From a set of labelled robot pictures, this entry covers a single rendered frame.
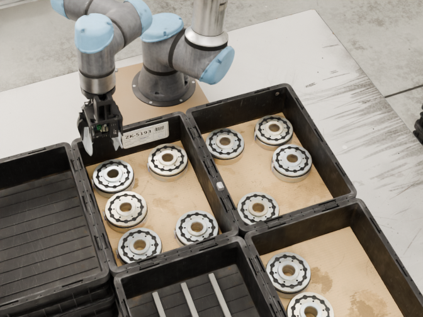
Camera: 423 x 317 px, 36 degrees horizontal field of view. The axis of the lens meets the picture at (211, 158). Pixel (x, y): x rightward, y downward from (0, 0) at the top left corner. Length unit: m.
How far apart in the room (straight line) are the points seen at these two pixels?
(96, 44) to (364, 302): 0.81
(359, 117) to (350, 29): 1.44
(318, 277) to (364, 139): 0.58
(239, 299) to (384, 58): 2.04
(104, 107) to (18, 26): 2.14
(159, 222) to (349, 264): 0.46
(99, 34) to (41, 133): 0.76
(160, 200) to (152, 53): 0.42
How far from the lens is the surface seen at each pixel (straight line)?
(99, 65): 1.32
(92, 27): 1.29
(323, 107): 2.04
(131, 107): 1.88
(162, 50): 1.78
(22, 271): 1.58
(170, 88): 1.87
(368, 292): 1.55
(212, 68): 1.71
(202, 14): 1.67
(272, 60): 2.17
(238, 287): 1.51
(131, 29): 1.36
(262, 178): 1.67
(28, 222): 1.65
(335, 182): 1.63
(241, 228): 1.47
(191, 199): 1.63
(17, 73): 3.23
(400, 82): 3.21
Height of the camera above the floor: 2.17
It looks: 52 degrees down
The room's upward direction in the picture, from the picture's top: 1 degrees clockwise
